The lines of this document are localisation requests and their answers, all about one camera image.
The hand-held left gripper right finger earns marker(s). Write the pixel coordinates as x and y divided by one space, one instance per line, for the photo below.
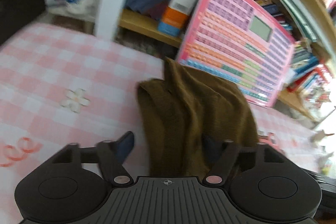
211 147

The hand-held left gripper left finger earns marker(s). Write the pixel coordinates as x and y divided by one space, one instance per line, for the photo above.
126 145

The brown pants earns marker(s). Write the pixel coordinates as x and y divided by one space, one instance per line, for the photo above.
189 113

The colourful flower ornament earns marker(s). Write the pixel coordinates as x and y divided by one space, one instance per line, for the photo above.
320 92

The pink checked desk mat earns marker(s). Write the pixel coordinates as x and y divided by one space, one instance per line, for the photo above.
65 64

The pink learning tablet toy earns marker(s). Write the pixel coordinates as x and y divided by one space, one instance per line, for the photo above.
236 37

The row of colourful books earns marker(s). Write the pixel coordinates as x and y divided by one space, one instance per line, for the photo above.
302 64

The wooden bookshelf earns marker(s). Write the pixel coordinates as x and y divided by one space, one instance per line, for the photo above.
136 22

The white orange blue box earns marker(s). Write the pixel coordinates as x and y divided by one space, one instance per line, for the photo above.
181 3

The black case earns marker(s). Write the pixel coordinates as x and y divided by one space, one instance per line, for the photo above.
18 8

